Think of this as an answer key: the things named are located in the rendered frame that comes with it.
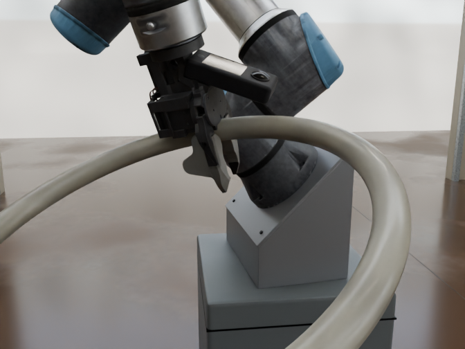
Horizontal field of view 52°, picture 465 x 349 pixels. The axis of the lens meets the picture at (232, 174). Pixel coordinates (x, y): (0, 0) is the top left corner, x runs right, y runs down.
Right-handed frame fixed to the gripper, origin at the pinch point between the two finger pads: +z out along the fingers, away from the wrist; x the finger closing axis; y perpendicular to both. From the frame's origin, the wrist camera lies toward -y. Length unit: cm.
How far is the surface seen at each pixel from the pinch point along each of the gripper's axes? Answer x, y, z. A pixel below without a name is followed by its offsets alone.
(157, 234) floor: -205, 171, 159
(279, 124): 3.4, -9.7, -8.2
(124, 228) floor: -209, 202, 154
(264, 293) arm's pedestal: -13.4, 7.4, 36.1
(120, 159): 5.8, 12.9, -7.3
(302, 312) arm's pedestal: -12.8, 0.2, 40.8
